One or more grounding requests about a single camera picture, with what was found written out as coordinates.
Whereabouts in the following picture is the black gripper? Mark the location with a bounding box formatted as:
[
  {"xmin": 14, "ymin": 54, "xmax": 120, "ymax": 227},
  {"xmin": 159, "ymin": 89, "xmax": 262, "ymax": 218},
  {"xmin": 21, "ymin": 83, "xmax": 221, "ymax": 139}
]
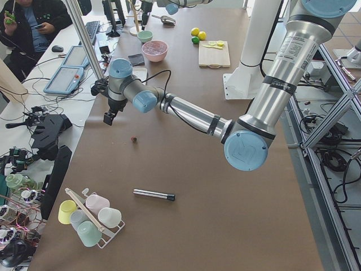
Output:
[
  {"xmin": 103, "ymin": 98, "xmax": 127, "ymax": 125},
  {"xmin": 140, "ymin": 1, "xmax": 154, "ymax": 27}
]

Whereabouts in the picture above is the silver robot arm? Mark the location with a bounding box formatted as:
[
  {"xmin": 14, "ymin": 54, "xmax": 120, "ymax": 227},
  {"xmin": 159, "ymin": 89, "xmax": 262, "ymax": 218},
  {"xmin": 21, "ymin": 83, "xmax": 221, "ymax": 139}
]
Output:
[
  {"xmin": 140, "ymin": 0, "xmax": 212, "ymax": 29},
  {"xmin": 103, "ymin": 9, "xmax": 319, "ymax": 174}
]

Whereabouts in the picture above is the metal ice scoop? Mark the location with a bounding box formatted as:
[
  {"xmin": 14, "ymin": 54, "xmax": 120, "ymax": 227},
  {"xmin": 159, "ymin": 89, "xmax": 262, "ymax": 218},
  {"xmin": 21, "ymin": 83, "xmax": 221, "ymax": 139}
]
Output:
[{"xmin": 151, "ymin": 15, "xmax": 176, "ymax": 26}]

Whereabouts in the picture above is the wooden cup stand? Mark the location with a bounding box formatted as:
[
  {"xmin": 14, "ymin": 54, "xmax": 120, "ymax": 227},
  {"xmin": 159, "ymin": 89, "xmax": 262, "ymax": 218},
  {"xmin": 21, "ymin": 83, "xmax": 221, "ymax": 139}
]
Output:
[{"xmin": 126, "ymin": 1, "xmax": 143, "ymax": 36}]

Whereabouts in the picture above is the pink bowl of ice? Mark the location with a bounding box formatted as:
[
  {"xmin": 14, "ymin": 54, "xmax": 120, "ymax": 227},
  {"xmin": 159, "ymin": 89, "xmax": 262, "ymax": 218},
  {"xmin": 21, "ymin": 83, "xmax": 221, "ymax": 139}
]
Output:
[{"xmin": 142, "ymin": 40, "xmax": 168, "ymax": 62}]

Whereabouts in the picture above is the pink cup in rack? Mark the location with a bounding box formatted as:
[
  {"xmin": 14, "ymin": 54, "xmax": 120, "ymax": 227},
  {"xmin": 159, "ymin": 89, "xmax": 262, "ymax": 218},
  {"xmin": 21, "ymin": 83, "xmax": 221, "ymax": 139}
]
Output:
[{"xmin": 85, "ymin": 194, "xmax": 110, "ymax": 216}]

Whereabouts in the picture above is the yellow cup in rack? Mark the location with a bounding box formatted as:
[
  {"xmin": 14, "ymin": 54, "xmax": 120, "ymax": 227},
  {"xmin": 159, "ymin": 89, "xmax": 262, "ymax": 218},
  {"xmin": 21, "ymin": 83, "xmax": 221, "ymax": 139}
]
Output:
[{"xmin": 58, "ymin": 200, "xmax": 77, "ymax": 225}]

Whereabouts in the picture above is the white cup in rack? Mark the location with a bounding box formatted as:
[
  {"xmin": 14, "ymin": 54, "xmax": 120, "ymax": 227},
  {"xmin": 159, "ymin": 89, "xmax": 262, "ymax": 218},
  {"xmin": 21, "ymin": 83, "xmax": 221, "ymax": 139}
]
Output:
[{"xmin": 98, "ymin": 207, "xmax": 122, "ymax": 228}]

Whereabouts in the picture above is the grey cup in rack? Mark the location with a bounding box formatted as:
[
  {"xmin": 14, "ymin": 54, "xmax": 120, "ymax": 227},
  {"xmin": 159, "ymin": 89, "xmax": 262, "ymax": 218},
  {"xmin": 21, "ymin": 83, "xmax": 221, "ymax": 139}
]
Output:
[{"xmin": 70, "ymin": 209, "xmax": 88, "ymax": 231}]

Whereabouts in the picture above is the white cup rack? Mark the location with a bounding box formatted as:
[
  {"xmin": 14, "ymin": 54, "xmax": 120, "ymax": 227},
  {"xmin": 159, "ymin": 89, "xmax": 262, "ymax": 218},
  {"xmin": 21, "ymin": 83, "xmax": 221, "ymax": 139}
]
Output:
[{"xmin": 65, "ymin": 188, "xmax": 126, "ymax": 249}]

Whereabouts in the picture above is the green cup in rack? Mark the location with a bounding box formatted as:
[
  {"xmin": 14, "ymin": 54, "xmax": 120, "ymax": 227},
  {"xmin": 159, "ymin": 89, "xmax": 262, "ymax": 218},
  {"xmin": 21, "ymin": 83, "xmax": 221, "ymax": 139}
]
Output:
[{"xmin": 77, "ymin": 221, "xmax": 102, "ymax": 247}]

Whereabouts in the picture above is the green ceramic bowl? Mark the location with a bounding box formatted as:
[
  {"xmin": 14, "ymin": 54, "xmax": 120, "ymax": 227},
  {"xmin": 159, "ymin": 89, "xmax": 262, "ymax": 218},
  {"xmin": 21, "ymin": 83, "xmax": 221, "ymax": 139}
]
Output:
[{"xmin": 137, "ymin": 30, "xmax": 153, "ymax": 43}]

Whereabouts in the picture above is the grey folded cloth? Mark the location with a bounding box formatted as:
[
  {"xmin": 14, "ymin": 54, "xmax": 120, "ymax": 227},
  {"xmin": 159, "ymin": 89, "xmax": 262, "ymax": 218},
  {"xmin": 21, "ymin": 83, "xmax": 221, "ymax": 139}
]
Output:
[{"xmin": 127, "ymin": 54, "xmax": 145, "ymax": 66}]

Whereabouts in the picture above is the yellow lemon far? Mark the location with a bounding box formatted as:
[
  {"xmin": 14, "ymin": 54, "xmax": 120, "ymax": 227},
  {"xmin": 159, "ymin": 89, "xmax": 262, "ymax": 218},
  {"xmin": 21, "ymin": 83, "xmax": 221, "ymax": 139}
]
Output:
[{"xmin": 191, "ymin": 28, "xmax": 200, "ymax": 36}]

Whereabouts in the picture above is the yellow lemon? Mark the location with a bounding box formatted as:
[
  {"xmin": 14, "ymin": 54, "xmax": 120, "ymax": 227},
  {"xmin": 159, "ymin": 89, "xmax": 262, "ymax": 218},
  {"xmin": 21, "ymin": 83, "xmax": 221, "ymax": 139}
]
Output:
[
  {"xmin": 197, "ymin": 31, "xmax": 207, "ymax": 41},
  {"xmin": 191, "ymin": 28, "xmax": 200, "ymax": 36}
]

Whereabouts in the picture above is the blue teach pendant near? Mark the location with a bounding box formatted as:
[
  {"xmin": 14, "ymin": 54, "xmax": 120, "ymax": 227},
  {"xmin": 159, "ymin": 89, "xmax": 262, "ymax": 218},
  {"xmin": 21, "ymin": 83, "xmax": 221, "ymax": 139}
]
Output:
[{"xmin": 43, "ymin": 65, "xmax": 84, "ymax": 94}]

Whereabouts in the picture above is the blue teach pendant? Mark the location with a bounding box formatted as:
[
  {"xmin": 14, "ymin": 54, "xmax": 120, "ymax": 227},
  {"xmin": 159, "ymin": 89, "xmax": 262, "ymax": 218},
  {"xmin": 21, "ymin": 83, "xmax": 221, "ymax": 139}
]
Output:
[
  {"xmin": 62, "ymin": 46, "xmax": 89, "ymax": 68},
  {"xmin": 43, "ymin": 65, "xmax": 84, "ymax": 94}
]

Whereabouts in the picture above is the green lime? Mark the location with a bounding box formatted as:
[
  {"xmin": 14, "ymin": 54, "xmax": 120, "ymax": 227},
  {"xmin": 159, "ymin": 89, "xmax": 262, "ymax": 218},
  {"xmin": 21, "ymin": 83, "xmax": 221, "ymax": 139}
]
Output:
[{"xmin": 191, "ymin": 36, "xmax": 200, "ymax": 44}]

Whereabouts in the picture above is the yellow lemon near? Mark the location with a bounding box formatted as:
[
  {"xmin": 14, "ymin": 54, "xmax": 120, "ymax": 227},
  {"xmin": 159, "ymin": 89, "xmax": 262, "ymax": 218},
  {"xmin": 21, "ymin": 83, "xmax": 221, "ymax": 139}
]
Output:
[{"xmin": 197, "ymin": 31, "xmax": 207, "ymax": 41}]

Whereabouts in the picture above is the blue teach pendant far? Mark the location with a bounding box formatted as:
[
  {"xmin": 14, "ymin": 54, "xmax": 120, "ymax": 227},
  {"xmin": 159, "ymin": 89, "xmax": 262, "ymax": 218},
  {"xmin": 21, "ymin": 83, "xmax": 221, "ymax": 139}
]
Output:
[{"xmin": 62, "ymin": 46, "xmax": 89, "ymax": 68}]

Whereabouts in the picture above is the yellow plastic knife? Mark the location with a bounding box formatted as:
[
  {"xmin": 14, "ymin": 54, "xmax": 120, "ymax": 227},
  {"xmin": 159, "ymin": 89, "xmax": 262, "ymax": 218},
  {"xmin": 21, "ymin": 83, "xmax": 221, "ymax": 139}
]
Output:
[{"xmin": 202, "ymin": 44, "xmax": 223, "ymax": 50}]

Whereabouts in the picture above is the wooden cutting board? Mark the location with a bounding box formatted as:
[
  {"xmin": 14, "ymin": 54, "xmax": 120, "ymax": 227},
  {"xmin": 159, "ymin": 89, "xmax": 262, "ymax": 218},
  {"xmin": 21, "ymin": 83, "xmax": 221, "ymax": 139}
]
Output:
[{"xmin": 199, "ymin": 41, "xmax": 231, "ymax": 68}]

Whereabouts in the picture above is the steel muddler black tip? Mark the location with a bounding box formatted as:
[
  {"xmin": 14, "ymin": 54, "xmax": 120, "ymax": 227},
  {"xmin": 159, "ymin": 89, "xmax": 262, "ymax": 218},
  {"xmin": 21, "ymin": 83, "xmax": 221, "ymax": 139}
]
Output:
[{"xmin": 133, "ymin": 189, "xmax": 175, "ymax": 202}]

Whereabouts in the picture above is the seated person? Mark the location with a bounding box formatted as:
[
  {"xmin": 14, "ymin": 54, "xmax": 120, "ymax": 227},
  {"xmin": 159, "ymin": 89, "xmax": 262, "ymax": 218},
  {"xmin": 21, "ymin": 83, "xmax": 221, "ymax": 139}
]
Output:
[{"xmin": 1, "ymin": 1, "xmax": 72, "ymax": 81}]

